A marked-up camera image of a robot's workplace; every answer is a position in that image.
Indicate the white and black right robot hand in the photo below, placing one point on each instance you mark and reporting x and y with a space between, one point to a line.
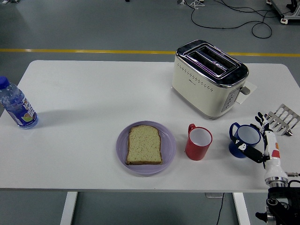
273 166

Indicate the slice of bread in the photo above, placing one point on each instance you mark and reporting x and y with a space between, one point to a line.
144 145

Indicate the silver metal toast rack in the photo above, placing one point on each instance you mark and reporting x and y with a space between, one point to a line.
284 117

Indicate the white table leg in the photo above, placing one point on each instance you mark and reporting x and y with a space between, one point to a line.
68 208
241 208

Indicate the white box under table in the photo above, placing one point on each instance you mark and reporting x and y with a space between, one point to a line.
212 195

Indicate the cream and chrome toaster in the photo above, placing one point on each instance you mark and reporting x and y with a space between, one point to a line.
199 93

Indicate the purple round plate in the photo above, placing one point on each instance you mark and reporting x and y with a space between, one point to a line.
168 145

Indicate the grey floor stand foot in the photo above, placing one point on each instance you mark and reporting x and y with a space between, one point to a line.
181 2

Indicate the clear water bottle blue cap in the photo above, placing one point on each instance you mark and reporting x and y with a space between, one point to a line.
18 107

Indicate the wheeled equipment frame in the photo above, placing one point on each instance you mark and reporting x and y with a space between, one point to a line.
290 16

